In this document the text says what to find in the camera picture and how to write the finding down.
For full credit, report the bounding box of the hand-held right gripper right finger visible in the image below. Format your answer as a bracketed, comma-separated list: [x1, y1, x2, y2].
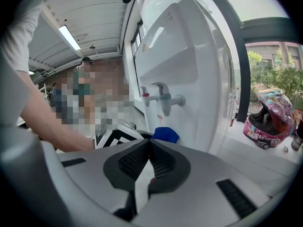
[132, 138, 273, 227]

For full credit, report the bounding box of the blue cloth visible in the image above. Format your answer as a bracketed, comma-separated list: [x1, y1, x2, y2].
[152, 126, 180, 144]

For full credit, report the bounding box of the white water dispenser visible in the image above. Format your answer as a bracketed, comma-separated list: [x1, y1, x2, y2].
[134, 0, 237, 160]

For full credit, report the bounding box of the long ceiling light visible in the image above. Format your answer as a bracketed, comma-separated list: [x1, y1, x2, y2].
[58, 25, 81, 51]

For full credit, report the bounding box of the colourful helmet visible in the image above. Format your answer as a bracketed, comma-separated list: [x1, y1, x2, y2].
[243, 90, 296, 150]

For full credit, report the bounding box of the black tumbler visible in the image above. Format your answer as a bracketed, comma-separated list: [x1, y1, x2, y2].
[291, 117, 303, 151]

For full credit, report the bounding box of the person's left forearm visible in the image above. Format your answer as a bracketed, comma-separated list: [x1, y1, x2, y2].
[20, 70, 95, 152]

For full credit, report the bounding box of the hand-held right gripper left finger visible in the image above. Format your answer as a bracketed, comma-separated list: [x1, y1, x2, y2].
[41, 138, 151, 227]

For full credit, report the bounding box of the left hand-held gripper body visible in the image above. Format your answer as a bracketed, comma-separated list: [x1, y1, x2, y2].
[94, 122, 144, 149]

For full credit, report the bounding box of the person's white shirt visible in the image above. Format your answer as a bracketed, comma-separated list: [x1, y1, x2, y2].
[0, 0, 54, 127]

